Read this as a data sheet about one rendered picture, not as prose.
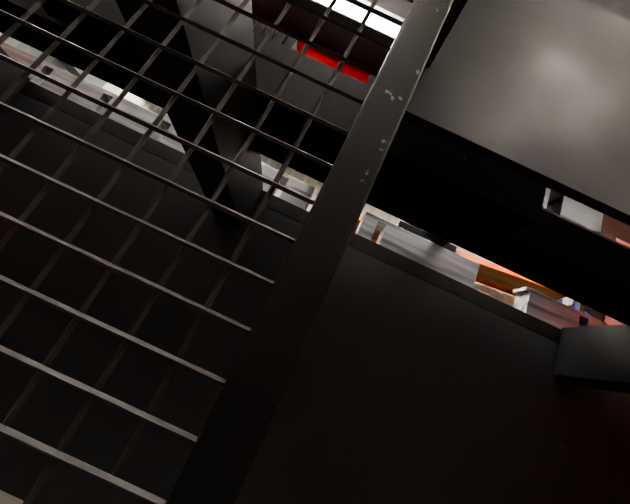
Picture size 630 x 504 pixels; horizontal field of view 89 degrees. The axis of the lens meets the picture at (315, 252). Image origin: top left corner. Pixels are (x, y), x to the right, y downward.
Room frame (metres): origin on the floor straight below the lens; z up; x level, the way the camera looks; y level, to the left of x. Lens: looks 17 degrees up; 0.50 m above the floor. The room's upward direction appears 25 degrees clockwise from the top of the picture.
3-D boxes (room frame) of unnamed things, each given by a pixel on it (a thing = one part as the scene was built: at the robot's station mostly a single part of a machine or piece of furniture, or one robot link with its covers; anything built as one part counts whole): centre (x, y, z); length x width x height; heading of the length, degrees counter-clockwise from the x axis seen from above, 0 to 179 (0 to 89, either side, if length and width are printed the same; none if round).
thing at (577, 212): (0.93, -0.77, 1.26); 0.15 x 0.09 x 0.17; 90
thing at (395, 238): (0.92, -0.29, 0.92); 0.39 x 0.06 x 0.10; 90
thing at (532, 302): (0.92, -0.89, 0.92); 0.50 x 0.06 x 0.10; 90
